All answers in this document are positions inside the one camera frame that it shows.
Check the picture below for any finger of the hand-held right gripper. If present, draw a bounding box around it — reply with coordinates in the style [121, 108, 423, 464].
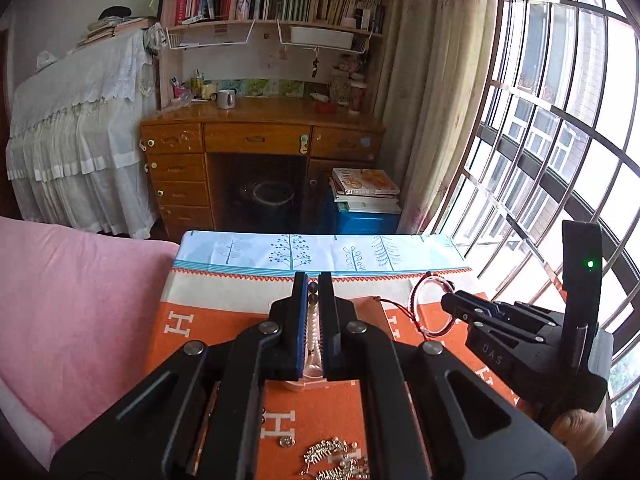
[464, 321, 548, 378]
[440, 290, 563, 333]

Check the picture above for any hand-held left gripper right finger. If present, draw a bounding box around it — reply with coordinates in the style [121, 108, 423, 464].
[319, 271, 578, 480]

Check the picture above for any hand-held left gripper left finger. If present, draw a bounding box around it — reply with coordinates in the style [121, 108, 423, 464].
[50, 271, 308, 480]

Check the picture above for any pearl bead bracelet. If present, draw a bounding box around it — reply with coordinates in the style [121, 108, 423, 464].
[307, 280, 322, 378]

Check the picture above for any red string bracelet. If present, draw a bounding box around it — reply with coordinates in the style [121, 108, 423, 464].
[372, 271, 458, 338]

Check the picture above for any silver leaf hair clip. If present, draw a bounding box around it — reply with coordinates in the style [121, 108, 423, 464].
[299, 462, 371, 480]
[301, 437, 358, 466]

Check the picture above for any person's right hand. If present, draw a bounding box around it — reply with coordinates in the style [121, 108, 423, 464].
[549, 406, 610, 468]

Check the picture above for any orange letter print blanket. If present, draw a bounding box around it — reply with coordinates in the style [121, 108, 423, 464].
[142, 267, 526, 480]

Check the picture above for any tree print tablecloth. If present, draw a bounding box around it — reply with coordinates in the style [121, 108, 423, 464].
[172, 230, 473, 281]

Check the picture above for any blue storage box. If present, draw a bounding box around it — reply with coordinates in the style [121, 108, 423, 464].
[320, 187, 402, 236]

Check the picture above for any round trash bin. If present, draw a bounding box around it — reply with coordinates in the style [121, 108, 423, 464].
[251, 181, 297, 221]

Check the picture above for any stack of magazines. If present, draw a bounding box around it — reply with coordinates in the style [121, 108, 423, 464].
[328, 167, 402, 213]

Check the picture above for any window with metal grille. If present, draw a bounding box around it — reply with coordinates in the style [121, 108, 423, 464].
[430, 0, 640, 431]

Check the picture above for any pink bed blanket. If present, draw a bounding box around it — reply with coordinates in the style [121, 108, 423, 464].
[0, 216, 181, 461]

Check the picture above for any beige floral curtain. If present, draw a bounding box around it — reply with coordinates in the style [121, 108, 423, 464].
[375, 0, 501, 235]

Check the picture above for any wooden desk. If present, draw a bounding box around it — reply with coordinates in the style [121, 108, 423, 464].
[140, 95, 387, 241]

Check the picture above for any patterned jar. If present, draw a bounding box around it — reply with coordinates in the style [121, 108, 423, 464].
[330, 69, 353, 106]

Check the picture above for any row of picture cards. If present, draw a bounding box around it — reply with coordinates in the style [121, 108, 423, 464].
[217, 79, 306, 98]

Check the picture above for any plush toy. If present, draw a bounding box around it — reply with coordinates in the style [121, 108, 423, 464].
[337, 55, 366, 81]

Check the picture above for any wooden bookshelf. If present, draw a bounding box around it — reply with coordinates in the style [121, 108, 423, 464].
[159, 0, 401, 111]

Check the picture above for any white oblong tray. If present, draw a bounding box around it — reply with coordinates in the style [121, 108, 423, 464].
[290, 26, 353, 47]

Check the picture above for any white lace covered piano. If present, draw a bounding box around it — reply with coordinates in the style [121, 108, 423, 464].
[5, 27, 163, 240]

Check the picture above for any row of beige books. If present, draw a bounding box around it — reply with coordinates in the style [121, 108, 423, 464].
[315, 0, 386, 33]

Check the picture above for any row of green books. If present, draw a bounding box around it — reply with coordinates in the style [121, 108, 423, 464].
[280, 0, 313, 22]

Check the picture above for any white plastic bag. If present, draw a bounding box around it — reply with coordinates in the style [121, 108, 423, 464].
[145, 22, 168, 56]

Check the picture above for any row of white blue books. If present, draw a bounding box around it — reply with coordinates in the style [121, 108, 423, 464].
[237, 0, 275, 21]

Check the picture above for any row of red books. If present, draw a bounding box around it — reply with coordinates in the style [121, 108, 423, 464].
[175, 0, 233, 27]

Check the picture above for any stack of worn books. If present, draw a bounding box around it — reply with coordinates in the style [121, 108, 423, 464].
[75, 15, 156, 48]

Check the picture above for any white wire basket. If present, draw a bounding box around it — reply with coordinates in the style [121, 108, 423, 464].
[165, 20, 256, 52]
[277, 20, 373, 53]

